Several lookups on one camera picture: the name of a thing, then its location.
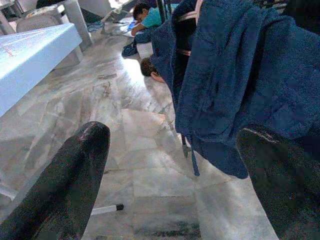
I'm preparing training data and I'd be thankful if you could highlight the child with dark hair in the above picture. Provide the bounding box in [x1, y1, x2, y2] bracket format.
[140, 58, 166, 83]

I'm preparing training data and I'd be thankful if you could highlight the white table leg black foot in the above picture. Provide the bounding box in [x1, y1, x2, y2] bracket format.
[91, 203, 125, 216]

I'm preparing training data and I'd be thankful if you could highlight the child in teal shirt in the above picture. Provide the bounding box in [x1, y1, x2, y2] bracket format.
[121, 1, 166, 58]

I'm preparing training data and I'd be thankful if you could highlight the navy blue fleece garment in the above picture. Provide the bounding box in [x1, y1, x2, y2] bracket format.
[149, 0, 320, 180]

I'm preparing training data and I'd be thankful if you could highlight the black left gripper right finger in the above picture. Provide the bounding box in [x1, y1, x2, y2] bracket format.
[235, 127, 320, 240]

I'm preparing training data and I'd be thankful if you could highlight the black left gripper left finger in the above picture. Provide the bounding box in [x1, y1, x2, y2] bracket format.
[0, 121, 111, 240]

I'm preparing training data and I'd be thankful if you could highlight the light blue folding table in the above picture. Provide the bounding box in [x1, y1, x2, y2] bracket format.
[0, 22, 84, 118]

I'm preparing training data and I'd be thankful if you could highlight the pink plastic hanger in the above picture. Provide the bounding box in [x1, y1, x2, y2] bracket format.
[177, 0, 204, 56]

